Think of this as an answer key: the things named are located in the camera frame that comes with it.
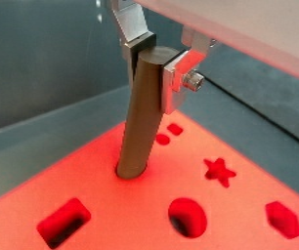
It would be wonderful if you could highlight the red shape-sorter block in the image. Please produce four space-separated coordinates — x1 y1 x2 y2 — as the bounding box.
0 112 299 250

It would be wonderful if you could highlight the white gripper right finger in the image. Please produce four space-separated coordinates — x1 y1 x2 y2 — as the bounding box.
161 26 214 114

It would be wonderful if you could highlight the brown oval rod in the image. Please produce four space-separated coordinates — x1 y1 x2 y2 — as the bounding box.
115 46 178 180

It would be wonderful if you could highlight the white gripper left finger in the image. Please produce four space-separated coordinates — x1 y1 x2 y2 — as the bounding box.
109 0 155 84

